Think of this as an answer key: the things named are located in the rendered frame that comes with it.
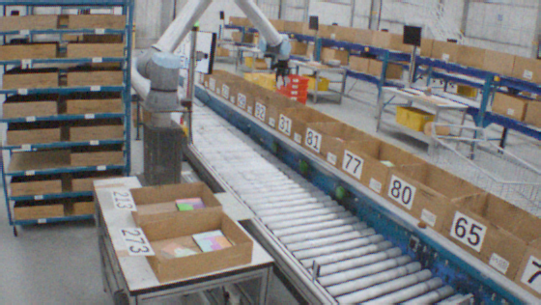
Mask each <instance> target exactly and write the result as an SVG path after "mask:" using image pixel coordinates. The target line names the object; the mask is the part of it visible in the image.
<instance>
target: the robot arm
mask: <svg viewBox="0 0 541 305"><path fill-rule="evenodd" d="M212 1H213V0H189V1H188V2H187V4H186V5H185V7H184V8H183V10H182V11H181V13H180V14H179V15H177V16H176V17H175V19H174V20H173V21H172V23H171V24H170V26H169V27H168V29H167V30H166V31H165V33H164V34H163V36H162V37H161V38H160V40H159V41H158V42H157V44H154V45H151V46H150V47H149V49H148V50H147V52H143V53H141V54H140V55H139V56H138V57H137V59H136V62H135V66H136V70H137V71H138V74H139V75H140V76H141V77H143V78H145V79H148V80H150V91H149V93H148V95H147V97H146V99H145V100H144V105H145V106H147V107H149V108H154V109H159V110H166V109H178V108H180V107H181V102H180V99H179V95H178V87H179V74H180V71H181V65H182V64H181V57H180V56H178V55H175V54H174V53H175V51H176V50H177V48H178V47H179V46H180V44H181V43H182V41H183V40H184V39H185V37H186V36H187V34H188V33H189V31H190V30H191V28H192V27H193V25H194V24H195V23H196V21H197V20H198V18H200V17H201V16H202V15H203V14H204V12H205V11H206V9H207V8H208V7H209V6H210V4H211V3H212ZM234 2H235V3H236V4H237V5H238V7H239V8H240V9H241V10H242V12H243V13H244V14H245V16H246V17H248V18H249V20H250V21H251V22H252V24H253V25H254V26H255V27H256V29H257V30H258V31H259V32H260V34H261V35H263V36H264V37H265V38H264V39H262V40H259V43H258V47H259V50H260V51H261V52H263V53H266V52H270V53H275V58H276V59H277V61H278V62H276V63H274V65H272V66H271V69H276V73H275V82H276V85H278V87H279V90H280V85H283V83H284V86H285V87H286V85H287V83H288V82H290V79H288V77H287V75H292V68H288V63H289V62H290V59H288V58H289V52H290V50H291V44H290V43H289V38H288V35H285V34H278V33H277V31H276V30H275V29H274V27H273V26H272V25H271V23H270V22H269V20H268V19H267V18H266V16H265V15H264V14H263V13H261V12H260V11H259V9H258V8H257V7H256V5H255V4H254V3H253V1H252V0H234ZM281 76H282V77H281ZM282 78H283V81H282Z"/></svg>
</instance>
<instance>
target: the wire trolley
mask: <svg viewBox="0 0 541 305"><path fill-rule="evenodd" d="M435 125H438V126H448V127H459V128H469V129H479V130H482V133H483V137H484V140H478V139H468V138H458V137H446V136H437V133H436V129H435ZM432 128H433V134H434V135H432V137H433V138H434V139H435V140H437V144H436V147H435V151H434V152H433V149H429V150H430V151H431V152H433V153H434V155H433V159H432V161H430V160H429V161H427V162H428V163H432V164H433V163H436V164H434V165H438V167H442V165H443V164H445V166H448V167H442V168H444V169H443V170H446V171H447V172H449V173H451V172H452V170H453V169H455V171H458V172H455V171H454V172H453V173H454V174H453V175H458V177H459V175H460V174H461V173H462V172H463V173H465V172H464V171H465V170H464V169H466V168H465V167H466V166H468V169H467V172H466V173H465V175H463V173H462V174H461V175H462V176H463V177H462V176H461V177H459V178H465V180H468V181H469V182H470V183H472V184H475V185H477V186H478V185H480V187H481V188H484V189H485V190H486V191H487V192H489V191H490V193H491V191H492V190H491V189H499V191H503V190H502V189H508V190H509V189H511V188H512V190H514V191H516V192H515V193H518V194H517V195H522V196H523V197H516V196H514V197H516V198H526V199H525V200H524V199H523V200H518V199H513V196H512V197H510V196H509V195H515V194H514V191H503V192H504V193H505V192H513V194H507V193H505V195H506V197H505V199H503V200H505V201H509V200H506V198H511V201H510V203H512V200H515V202H516V203H513V204H516V205H515V206H517V204H519V206H517V207H523V209H525V210H526V211H529V209H526V208H525V207H529V206H523V203H518V201H527V203H524V204H532V207H531V210H533V209H535V208H533V207H537V209H535V210H536V212H531V211H529V212H530V213H531V214H533V213H535V215H536V216H538V217H541V215H539V214H536V213H538V212H537V210H541V207H539V204H540V202H541V198H540V200H539V201H538V200H531V199H530V198H531V196H532V193H533V189H534V187H536V186H534V185H538V188H537V187H536V188H537V189H538V190H540V189H539V187H540V185H541V181H540V183H539V182H537V178H536V181H535V183H531V181H532V178H531V180H530V182H528V181H527V179H526V180H525V179H523V178H522V177H520V173H521V170H520V173H519V176H518V175H517V174H515V173H514V172H512V170H513V166H512V169H511V170H509V169H508V167H509V164H510V162H509V164H508V167H506V166H504V165H505V163H506V160H507V157H506V160H505V163H504V165H503V169H504V167H506V168H507V170H509V171H511V172H512V173H514V174H515V175H517V176H518V178H519V177H520V178H522V180H521V182H519V181H518V180H517V181H513V180H514V178H515V175H514V178H513V180H512V181H511V182H509V181H505V179H506V176H505V179H504V180H502V175H503V172H502V175H501V178H500V177H499V176H498V175H496V174H495V173H493V172H492V170H493V168H492V170H491V171H489V169H486V168H485V167H486V164H485V167H484V166H482V165H478V162H477V165H475V164H473V162H471V161H470V158H469V159H466V154H467V152H456V151H454V150H453V149H452V146H453V143H452V146H451V148H450V147H448V146H447V142H446V144H445V143H444V142H443V141H441V140H439V139H438V138H442V140H443V138H446V139H447V141H448V139H458V143H459V140H463V143H464V140H469V141H478V142H488V143H489V144H491V145H493V146H494V147H497V149H500V150H501V151H503V153H507V154H509V155H510V159H511V156H512V157H513V158H514V161H513V164H514V162H515V159H516V160H518V163H517V166H516V169H515V172H516V170H517V167H518V164H519V161H521V162H522V164H523V163H524V164H525V165H526V166H528V167H529V170H528V173H529V171H530V169H532V170H533V173H534V171H535V172H538V173H537V177H538V174H541V171H537V170H536V169H535V168H533V167H532V166H531V165H528V164H527V163H526V162H524V161H522V160H521V159H519V158H517V157H516V156H514V155H513V154H511V153H510V152H507V151H505V150H504V149H502V148H501V147H499V146H497V145H495V144H493V143H492V142H490V141H489V140H487V139H486V136H485V132H484V128H483V127H473V126H463V125H443V124H441V123H432ZM469 141H468V143H469ZM438 142H440V145H441V143H442V147H443V145H445V146H446V148H448V152H451V156H452V153H453V152H455V153H454V157H455V154H458V155H459V156H460V157H462V159H463V158H464V161H465V160H466V162H467V163H468V164H466V162H465V164H464V161H463V164H461V162H462V159H461V162H460V163H459V161H460V158H459V156H458V160H459V161H458V160H457V163H454V161H453V163H450V160H451V156H450V154H449V156H450V160H449V157H448V160H449V163H448V161H447V162H446V161H445V160H444V156H443V159H442V158H441V157H440V156H439V155H440V153H438V154H437V156H439V158H440V159H442V162H440V161H439V162H438V161H434V157H435V153H436V150H437V145H438ZM478 142H477V145H478ZM458 143H457V146H458ZM491 145H490V148H491ZM494 147H493V148H494ZM446 148H445V150H443V149H440V146H439V150H437V151H445V152H444V155H445V153H446ZM460 153H466V154H465V156H462V155H461V154H460ZM481 154H485V153H480V155H481ZM480 155H479V158H480ZM485 155H487V154H485ZM487 156H488V157H490V156H489V155H487ZM492 156H493V154H492ZM492 156H491V157H490V158H491V159H493V158H492ZM488 157H487V160H488ZM491 159H490V162H491ZM487 160H486V163H487ZM443 161H445V162H443ZM490 162H489V165H490ZM494 162H495V160H494ZM494 162H493V165H494ZM437 163H438V164H437ZM446 164H448V165H446ZM522 164H521V167H522ZM439 165H441V166H439ZM455 165H456V166H455ZM457 165H460V166H457ZM461 165H462V166H461ZM449 166H452V167H449ZM453 166H455V168H454V167H453ZM470 166H472V167H470ZM456 167H457V168H456ZM458 167H464V168H458ZM479 167H480V168H479ZM445 168H447V169H445ZM448 168H452V169H448ZM469 168H471V169H469ZM472 168H476V169H477V170H479V172H476V171H475V170H476V169H472ZM456 169H459V170H456ZM460 169H463V170H460ZM482 169H485V170H482ZM496 169H497V167H496ZM448 170H451V172H450V171H448ZM468 170H471V171H468ZM473 170H474V171H473ZM507 170H506V173H507ZM460 171H462V172H460ZM485 171H487V172H488V171H489V173H491V174H489V173H487V172H485ZM468 172H470V173H468ZM472 172H475V173H477V174H476V175H477V176H474V178H471V177H470V175H467V174H473V173H472ZM495 172H496V170H495ZM511 172H510V175H511ZM455 173H458V174H455ZM459 173H460V174H459ZM480 173H483V174H480ZM498 174H499V171H498ZM481 175H484V176H483V178H480V177H482V176H481ZM485 175H487V176H485ZM491 175H494V176H496V178H497V179H495V178H493V176H491ZM510 175H509V178H510ZM466 176H468V177H470V179H467V177H466ZM476 177H477V178H476ZM485 177H488V178H485ZM489 178H491V179H492V180H488V179H489ZM474 179H476V181H475V180H474ZM480 179H483V180H482V183H487V184H488V183H493V181H495V182H496V183H493V185H487V184H486V187H483V186H482V185H485V184H482V183H481V184H479V183H480ZM484 179H487V182H483V181H484ZM471 180H473V182H471ZM499 180H501V181H499ZM523 180H525V181H526V182H522V181H523ZM488 181H489V182H488ZM536 182H537V183H536ZM496 184H502V186H499V187H501V190H500V188H491V189H490V190H487V189H486V188H489V187H487V186H491V187H492V186H496ZM512 184H516V185H515V187H513V186H511V185H512ZM517 184H519V185H520V187H521V189H520V192H519V191H518V190H517V189H516V186H517ZM504 185H505V186H507V185H508V188H503V187H504ZM521 185H522V186H523V185H524V186H526V185H527V187H528V186H531V185H533V187H532V189H531V194H530V197H529V198H527V196H526V194H527V193H528V191H529V187H528V190H527V191H526V193H525V195H524V194H523V193H524V190H525V189H524V190H523V192H521V190H522V186H521ZM496 187H497V186H496ZM509 187H511V188H509ZM538 190H537V193H536V195H535V199H536V196H537V194H538ZM540 192H541V190H540ZM504 193H501V192H500V193H496V194H504ZM491 194H494V193H491ZM494 195H495V194H494ZM507 196H509V197H507ZM532 201H534V202H535V201H538V202H539V203H538V205H536V204H535V203H534V202H532ZM520 204H521V205H520Z"/></svg>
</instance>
